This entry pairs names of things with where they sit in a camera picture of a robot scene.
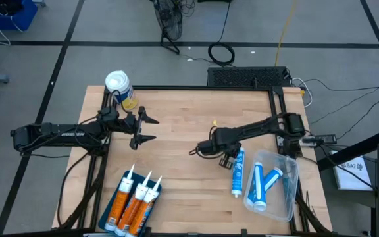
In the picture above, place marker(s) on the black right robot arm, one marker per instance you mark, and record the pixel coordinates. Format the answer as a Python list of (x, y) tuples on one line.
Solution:
[(258, 126)]

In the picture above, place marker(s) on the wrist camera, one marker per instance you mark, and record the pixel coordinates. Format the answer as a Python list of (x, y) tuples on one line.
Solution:
[(206, 147), (109, 114)]

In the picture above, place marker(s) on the blue storage bin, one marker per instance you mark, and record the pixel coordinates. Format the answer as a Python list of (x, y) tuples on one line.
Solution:
[(21, 16)]

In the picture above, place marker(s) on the clear plastic container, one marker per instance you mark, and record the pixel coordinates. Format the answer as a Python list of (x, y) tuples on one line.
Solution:
[(281, 204)]

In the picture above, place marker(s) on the Lysol wipes canister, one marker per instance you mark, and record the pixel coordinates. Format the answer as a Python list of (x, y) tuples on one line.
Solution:
[(118, 82)]

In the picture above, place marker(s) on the black computer case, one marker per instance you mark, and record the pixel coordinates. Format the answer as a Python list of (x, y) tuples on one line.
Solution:
[(248, 76)]

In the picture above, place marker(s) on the white paper booklet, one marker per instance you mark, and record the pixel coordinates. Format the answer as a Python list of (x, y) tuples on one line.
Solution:
[(350, 174)]

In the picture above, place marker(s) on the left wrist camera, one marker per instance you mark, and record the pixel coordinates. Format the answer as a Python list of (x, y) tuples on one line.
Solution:
[(109, 114)]

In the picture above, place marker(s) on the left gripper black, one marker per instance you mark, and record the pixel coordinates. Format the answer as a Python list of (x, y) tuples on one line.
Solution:
[(128, 122)]

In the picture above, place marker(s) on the black floor fan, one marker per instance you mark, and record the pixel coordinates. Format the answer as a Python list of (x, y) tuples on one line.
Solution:
[(169, 19)]

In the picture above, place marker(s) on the orange sealant tube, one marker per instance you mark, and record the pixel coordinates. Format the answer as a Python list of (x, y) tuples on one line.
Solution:
[(131, 209), (118, 204), (143, 214)]

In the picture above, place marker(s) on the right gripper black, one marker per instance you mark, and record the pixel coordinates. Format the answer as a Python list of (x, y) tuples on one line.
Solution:
[(227, 150)]

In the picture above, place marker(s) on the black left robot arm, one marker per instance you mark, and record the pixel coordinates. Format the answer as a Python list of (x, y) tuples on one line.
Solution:
[(61, 133)]

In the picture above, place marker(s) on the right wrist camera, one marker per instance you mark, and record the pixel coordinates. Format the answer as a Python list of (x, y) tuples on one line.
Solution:
[(206, 147)]

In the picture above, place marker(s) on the blue plastic tray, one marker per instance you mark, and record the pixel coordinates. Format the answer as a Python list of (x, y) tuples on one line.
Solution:
[(137, 180)]

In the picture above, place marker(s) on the black power strip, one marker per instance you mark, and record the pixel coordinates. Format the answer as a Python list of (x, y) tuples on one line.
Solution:
[(321, 139)]

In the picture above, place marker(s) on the black aluminium table frame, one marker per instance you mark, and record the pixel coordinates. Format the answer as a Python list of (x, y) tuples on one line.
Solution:
[(192, 88)]

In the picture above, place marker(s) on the blue white silicone tube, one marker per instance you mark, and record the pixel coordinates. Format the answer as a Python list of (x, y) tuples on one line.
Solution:
[(237, 177), (273, 177), (258, 187)]

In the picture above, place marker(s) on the black desk beam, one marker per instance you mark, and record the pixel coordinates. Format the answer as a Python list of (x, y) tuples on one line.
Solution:
[(354, 149)]

